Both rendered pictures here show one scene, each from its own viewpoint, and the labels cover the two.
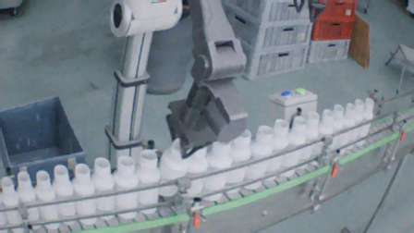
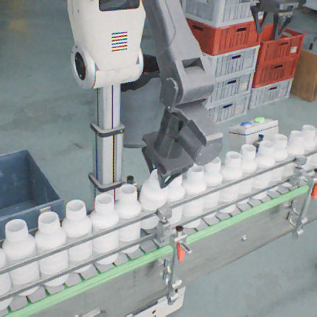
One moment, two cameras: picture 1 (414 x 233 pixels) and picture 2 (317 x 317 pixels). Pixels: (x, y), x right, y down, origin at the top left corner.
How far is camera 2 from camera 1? 0.36 m
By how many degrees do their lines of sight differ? 2
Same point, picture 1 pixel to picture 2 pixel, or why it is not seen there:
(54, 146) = (27, 200)
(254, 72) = not seen: hidden behind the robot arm
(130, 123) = (112, 168)
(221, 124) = (197, 146)
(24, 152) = not seen: outside the picture
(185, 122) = (160, 151)
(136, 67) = (110, 119)
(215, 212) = (197, 239)
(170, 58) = (141, 119)
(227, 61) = (197, 81)
